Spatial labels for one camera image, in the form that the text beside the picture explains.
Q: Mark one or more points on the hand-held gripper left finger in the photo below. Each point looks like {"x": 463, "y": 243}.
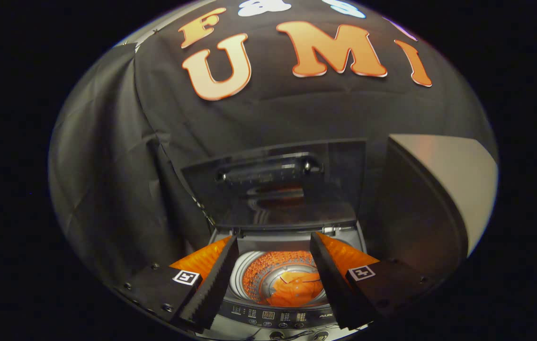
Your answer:
{"x": 216, "y": 284}

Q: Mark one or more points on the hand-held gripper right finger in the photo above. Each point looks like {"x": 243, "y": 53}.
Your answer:
{"x": 332, "y": 279}

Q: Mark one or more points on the yellow polo shirt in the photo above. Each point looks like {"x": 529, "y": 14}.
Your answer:
{"x": 297, "y": 289}

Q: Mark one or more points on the grey washing machine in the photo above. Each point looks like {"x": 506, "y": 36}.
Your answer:
{"x": 273, "y": 315}

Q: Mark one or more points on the tinted washing machine lid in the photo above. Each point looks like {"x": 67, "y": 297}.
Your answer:
{"x": 273, "y": 199}

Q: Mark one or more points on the black backdrop cloth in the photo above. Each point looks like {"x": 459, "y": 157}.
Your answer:
{"x": 273, "y": 113}

